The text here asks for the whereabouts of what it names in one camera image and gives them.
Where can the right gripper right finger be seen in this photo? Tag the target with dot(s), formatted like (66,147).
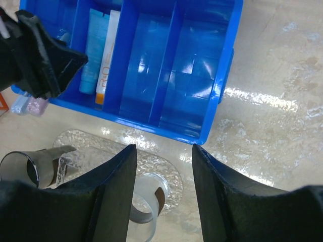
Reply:
(234,207)

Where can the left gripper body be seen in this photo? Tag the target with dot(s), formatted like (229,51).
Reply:
(10,34)

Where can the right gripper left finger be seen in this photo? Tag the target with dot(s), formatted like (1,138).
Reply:
(93,207)

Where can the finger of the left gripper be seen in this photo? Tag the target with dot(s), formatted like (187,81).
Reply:
(54,63)

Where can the clear blue banded cup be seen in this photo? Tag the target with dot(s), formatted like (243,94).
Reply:
(149,197)

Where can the dark brown banded cup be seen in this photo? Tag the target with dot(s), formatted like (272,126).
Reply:
(36,168)

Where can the light blue toothpaste tube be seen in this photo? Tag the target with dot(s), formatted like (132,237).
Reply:
(97,31)

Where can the white orange toothpaste tube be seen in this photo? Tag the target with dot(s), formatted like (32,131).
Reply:
(107,56)

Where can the white-blue wrapped toothbrush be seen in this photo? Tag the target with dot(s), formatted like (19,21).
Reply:
(20,105)

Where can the pink wrapped toothbrush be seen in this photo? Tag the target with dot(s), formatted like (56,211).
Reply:
(37,106)

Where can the clear oval textured tray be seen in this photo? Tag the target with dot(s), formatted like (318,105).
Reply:
(93,151)

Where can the orange box on table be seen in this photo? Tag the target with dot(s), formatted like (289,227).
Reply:
(3,106)

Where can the blue compartment organizer bin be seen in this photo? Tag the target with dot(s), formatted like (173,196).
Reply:
(170,63)

